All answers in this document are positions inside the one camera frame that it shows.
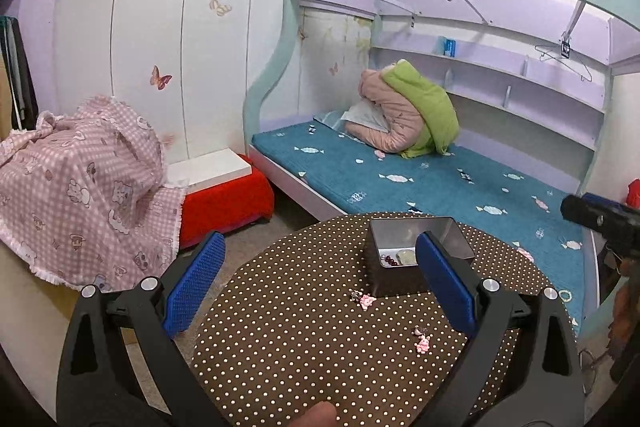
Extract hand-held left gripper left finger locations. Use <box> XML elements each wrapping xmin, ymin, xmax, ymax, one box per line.
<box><xmin>57</xmin><ymin>231</ymin><xmax>227</xmax><ymax>427</ymax></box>

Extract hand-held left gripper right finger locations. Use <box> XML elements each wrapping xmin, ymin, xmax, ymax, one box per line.
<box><xmin>415</xmin><ymin>231</ymin><xmax>586</xmax><ymax>427</ymax></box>

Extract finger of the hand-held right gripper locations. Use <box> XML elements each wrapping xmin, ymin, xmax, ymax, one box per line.
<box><xmin>560</xmin><ymin>194</ymin><xmax>618</xmax><ymax>230</ymax></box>
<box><xmin>582</xmin><ymin>192</ymin><xmax>640</xmax><ymax>214</ymax></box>

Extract grey metal tin box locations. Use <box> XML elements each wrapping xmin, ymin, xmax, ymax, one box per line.
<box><xmin>363</xmin><ymin>217</ymin><xmax>476</xmax><ymax>298</ymax></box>

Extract person's left hand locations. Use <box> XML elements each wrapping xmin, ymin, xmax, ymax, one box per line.
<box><xmin>286</xmin><ymin>401</ymin><xmax>339</xmax><ymax>427</ymax></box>

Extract red ottoman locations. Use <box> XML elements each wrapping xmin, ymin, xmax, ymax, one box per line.
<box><xmin>177</xmin><ymin>154</ymin><xmax>275</xmax><ymax>248</ymax></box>

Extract teal candy print mattress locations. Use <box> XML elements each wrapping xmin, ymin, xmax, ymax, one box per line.
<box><xmin>251</xmin><ymin>124</ymin><xmax>586</xmax><ymax>323</ymax></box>

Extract brown polka dot tablecloth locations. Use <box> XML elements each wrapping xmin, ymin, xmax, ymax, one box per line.
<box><xmin>192</xmin><ymin>212</ymin><xmax>558</xmax><ymax>427</ymax></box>

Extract white flat board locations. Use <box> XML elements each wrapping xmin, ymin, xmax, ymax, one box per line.
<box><xmin>167</xmin><ymin>148</ymin><xmax>252</xmax><ymax>186</ymax></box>

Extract lavender bed shelves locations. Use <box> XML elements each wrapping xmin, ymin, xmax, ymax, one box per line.
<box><xmin>370</xmin><ymin>44</ymin><xmax>608</xmax><ymax>150</ymax></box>

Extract pink checked cartoon cloth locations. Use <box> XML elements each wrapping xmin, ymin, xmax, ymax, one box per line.
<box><xmin>0</xmin><ymin>96</ymin><xmax>188</xmax><ymax>293</ymax></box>

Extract green padded jacket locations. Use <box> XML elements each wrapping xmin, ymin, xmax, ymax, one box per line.
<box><xmin>382</xmin><ymin>60</ymin><xmax>460</xmax><ymax>159</ymax></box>

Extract pink padded jacket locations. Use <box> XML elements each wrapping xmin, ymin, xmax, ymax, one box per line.
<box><xmin>345</xmin><ymin>68</ymin><xmax>426</xmax><ymax>152</ymax></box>

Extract white wardrobe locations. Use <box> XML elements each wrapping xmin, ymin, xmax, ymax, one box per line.
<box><xmin>52</xmin><ymin>0</ymin><xmax>321</xmax><ymax>162</ymax></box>

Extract wire clothes hanger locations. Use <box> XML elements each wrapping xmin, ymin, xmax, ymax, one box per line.
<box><xmin>534</xmin><ymin>43</ymin><xmax>592</xmax><ymax>82</ymax></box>

